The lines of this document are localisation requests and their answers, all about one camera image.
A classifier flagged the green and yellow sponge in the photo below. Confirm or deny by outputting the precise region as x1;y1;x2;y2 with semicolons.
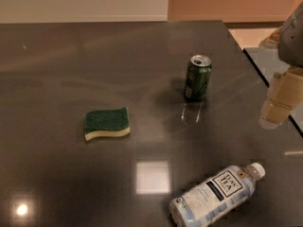
84;107;130;141

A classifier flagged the green soda can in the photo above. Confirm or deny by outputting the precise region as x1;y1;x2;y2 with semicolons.
184;55;212;101

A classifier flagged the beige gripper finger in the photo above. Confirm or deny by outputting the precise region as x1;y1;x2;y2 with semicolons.
258;27;281;49
258;66;303;130

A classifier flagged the blue plastic tea bottle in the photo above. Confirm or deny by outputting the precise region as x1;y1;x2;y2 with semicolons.
169;163;265;227

